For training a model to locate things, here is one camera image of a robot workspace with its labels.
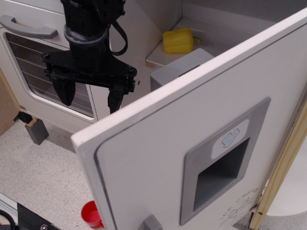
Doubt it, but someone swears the grey oven door handle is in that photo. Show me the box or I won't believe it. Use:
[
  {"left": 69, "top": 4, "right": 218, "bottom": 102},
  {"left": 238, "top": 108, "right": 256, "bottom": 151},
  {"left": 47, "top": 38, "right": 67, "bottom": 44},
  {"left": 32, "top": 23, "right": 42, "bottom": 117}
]
[{"left": 0, "top": 15, "right": 58, "bottom": 39}]

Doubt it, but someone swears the white fridge shelf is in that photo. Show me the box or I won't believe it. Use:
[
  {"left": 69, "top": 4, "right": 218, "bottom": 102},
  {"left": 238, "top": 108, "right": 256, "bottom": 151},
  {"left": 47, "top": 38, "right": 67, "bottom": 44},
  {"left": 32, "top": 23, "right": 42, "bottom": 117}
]
[{"left": 146, "top": 18, "right": 217, "bottom": 67}]

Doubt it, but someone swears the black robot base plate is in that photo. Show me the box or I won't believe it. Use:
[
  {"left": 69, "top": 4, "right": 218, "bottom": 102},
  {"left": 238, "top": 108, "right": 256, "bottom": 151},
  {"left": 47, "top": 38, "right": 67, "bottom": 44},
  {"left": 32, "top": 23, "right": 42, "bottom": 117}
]
[{"left": 0, "top": 203, "right": 59, "bottom": 230}]

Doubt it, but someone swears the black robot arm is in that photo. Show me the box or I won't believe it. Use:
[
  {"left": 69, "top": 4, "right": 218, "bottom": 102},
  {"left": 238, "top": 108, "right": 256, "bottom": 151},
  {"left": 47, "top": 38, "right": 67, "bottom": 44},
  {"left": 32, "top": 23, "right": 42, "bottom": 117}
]
[{"left": 41, "top": 0, "right": 137, "bottom": 113}]

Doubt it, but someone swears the grey fridge door handle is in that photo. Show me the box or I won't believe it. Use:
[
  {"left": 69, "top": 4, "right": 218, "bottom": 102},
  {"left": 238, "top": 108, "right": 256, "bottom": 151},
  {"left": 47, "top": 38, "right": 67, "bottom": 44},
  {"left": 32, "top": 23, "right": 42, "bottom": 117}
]
[{"left": 143, "top": 215, "right": 163, "bottom": 230}]

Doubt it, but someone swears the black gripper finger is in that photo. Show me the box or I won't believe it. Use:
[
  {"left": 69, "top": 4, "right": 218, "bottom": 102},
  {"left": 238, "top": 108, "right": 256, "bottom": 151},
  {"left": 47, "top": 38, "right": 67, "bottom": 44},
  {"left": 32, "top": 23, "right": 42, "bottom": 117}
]
[
  {"left": 107, "top": 84, "right": 124, "bottom": 114},
  {"left": 52, "top": 79, "right": 75, "bottom": 106}
]

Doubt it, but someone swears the yellow toy bell pepper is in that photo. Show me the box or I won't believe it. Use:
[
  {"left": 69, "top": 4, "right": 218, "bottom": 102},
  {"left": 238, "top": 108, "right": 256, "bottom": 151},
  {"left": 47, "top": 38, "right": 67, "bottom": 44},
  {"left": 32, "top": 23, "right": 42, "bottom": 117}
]
[{"left": 163, "top": 27, "right": 202, "bottom": 54}]

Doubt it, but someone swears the white oven door with window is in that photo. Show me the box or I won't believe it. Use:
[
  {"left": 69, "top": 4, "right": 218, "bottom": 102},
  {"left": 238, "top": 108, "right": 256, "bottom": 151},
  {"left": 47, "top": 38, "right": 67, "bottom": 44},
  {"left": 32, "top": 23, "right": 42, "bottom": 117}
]
[{"left": 0, "top": 27, "right": 98, "bottom": 130}]

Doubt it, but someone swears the white toy fridge door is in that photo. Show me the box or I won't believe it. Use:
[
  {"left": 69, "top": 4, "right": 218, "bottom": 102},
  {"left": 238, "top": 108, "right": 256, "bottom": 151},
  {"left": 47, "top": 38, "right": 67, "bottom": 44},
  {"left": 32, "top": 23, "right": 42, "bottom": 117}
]
[{"left": 71, "top": 9, "right": 307, "bottom": 230}]

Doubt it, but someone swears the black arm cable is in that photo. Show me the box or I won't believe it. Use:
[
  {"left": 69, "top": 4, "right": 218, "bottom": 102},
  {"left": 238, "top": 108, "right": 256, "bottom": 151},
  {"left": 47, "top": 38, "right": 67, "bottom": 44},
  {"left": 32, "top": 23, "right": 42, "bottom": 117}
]
[{"left": 110, "top": 20, "right": 128, "bottom": 56}]

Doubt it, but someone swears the grey kitchen leg foot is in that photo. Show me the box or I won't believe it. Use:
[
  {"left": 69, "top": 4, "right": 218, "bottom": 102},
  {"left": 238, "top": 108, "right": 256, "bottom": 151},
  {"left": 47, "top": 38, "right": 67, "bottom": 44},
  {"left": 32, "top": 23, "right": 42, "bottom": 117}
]
[{"left": 25, "top": 120, "right": 49, "bottom": 145}]

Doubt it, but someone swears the red plastic cup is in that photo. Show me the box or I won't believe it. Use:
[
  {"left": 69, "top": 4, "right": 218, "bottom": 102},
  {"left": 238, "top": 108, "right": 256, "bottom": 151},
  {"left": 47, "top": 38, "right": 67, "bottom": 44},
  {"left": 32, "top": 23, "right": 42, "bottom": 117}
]
[{"left": 81, "top": 200, "right": 104, "bottom": 228}]

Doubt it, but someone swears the grey ice dispenser box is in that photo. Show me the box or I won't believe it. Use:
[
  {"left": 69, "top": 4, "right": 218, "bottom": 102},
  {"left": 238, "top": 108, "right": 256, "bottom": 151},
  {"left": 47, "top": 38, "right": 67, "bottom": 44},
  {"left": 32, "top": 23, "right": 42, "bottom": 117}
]
[{"left": 150, "top": 48, "right": 214, "bottom": 91}]

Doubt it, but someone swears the wooden fridge side frame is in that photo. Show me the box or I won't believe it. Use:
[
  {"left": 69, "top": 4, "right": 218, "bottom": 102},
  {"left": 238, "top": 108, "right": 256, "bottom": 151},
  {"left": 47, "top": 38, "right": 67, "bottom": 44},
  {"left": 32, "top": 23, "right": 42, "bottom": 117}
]
[{"left": 248, "top": 88, "right": 307, "bottom": 230}]

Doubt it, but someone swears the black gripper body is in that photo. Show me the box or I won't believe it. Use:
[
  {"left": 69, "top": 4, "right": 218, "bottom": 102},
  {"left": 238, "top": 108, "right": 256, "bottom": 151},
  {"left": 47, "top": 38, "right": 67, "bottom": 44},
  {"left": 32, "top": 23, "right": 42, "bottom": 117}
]
[{"left": 41, "top": 42, "right": 137, "bottom": 93}]

